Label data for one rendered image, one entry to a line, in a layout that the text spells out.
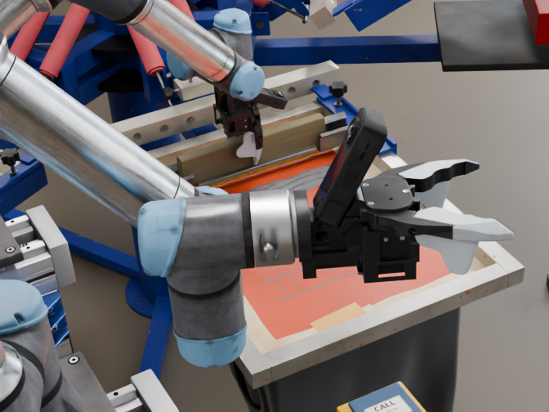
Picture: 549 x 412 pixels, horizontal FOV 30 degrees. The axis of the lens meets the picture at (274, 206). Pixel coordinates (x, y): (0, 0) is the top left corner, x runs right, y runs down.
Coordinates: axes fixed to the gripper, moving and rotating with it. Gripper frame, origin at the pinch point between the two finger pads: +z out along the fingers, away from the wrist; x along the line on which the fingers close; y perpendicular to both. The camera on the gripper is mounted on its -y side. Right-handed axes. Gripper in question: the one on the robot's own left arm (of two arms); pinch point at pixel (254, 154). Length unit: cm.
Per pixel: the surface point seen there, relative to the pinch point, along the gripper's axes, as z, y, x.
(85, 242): 96, 21, -118
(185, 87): -6.7, 5.4, -26.0
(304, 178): 4.7, -8.3, 8.3
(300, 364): 4, 20, 61
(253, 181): 5.4, 1.6, 2.2
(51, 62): -6, 30, -58
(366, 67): 102, -137, -187
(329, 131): 1.5, -20.5, -1.9
